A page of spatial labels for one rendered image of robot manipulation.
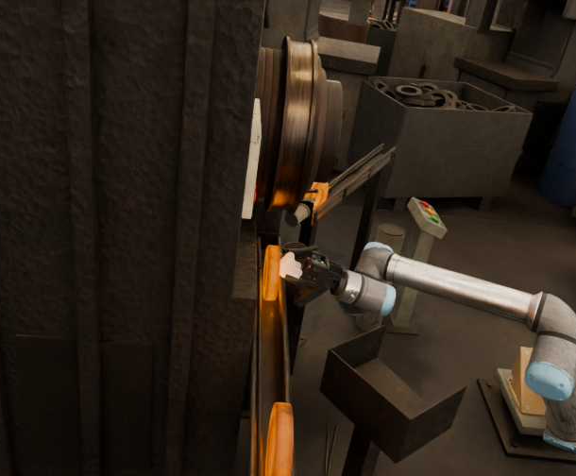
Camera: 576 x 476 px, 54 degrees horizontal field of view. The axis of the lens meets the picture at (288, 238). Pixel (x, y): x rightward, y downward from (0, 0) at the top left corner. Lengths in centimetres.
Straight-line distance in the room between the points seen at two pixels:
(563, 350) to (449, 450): 81
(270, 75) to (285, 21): 283
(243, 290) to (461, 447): 131
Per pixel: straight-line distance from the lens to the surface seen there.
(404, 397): 151
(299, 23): 422
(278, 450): 111
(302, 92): 137
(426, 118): 378
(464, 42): 544
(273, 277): 151
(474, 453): 233
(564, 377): 163
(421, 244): 256
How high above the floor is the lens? 158
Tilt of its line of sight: 28 degrees down
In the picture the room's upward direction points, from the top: 9 degrees clockwise
